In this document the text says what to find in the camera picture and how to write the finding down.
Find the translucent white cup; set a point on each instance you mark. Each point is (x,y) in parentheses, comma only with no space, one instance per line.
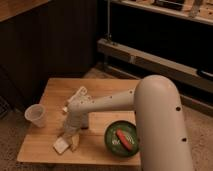
(36,114)

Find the dark grey rectangular block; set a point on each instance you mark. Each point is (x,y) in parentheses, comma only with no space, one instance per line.
(85,121)

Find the wooden table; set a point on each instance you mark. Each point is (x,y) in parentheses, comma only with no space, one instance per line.
(37,146)

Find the white sponge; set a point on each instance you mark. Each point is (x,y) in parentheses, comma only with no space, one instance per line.
(60,145)

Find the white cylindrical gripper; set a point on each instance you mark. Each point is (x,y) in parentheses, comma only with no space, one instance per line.
(71,126)

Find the green ceramic plate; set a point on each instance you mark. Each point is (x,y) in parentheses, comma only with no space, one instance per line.
(113,143)

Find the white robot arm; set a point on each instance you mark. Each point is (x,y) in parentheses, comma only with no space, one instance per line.
(160,125)

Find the background shelf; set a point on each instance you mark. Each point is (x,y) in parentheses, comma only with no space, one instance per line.
(200,11)

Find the red sausage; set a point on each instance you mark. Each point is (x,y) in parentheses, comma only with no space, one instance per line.
(123,140)

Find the metal frame rail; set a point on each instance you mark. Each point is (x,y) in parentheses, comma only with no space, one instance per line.
(176,71)

